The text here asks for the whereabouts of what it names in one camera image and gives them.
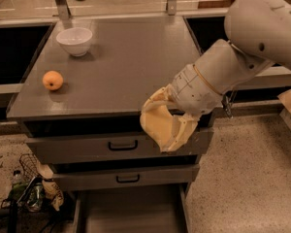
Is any yellow sponge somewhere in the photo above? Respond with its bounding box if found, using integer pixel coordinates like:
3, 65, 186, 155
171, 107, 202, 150
140, 106, 173, 152

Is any clear plastic bottle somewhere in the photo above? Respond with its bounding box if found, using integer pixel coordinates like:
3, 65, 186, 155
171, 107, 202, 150
12, 170, 23, 186

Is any grey metal post left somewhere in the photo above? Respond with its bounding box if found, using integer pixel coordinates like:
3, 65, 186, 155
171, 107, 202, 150
55, 0, 71, 20

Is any orange fruit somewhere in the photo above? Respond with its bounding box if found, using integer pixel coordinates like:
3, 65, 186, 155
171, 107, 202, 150
43, 71, 64, 91

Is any grey open bottom drawer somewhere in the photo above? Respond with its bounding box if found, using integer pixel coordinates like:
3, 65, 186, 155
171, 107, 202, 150
73, 184, 191, 233

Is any cream printed bag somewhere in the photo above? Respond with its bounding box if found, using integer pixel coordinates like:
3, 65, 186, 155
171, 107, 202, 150
37, 162, 64, 211

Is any green snack bag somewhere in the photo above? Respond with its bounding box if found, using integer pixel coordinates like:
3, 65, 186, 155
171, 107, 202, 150
8, 183, 44, 213

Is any grey top drawer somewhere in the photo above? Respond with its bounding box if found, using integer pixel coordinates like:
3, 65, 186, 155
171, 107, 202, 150
27, 129, 213, 164

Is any grey middle drawer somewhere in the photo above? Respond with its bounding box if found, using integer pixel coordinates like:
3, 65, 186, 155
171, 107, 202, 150
53, 164, 199, 191

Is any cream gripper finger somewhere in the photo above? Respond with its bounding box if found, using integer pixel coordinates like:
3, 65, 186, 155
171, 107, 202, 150
142, 84, 176, 114
160, 114, 200, 152

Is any black wire basket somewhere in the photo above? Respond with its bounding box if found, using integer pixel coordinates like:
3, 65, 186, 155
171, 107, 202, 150
19, 153, 41, 182

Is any white ceramic bowl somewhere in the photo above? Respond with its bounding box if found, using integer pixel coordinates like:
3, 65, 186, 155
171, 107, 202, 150
56, 27, 93, 56

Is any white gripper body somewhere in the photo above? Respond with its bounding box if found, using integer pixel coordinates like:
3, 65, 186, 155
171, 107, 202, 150
169, 64, 222, 116

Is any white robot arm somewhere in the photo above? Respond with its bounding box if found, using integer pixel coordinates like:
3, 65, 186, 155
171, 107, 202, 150
140, 0, 291, 152

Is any grey drawer cabinet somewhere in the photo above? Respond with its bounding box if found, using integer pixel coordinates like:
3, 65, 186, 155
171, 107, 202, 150
6, 15, 224, 233

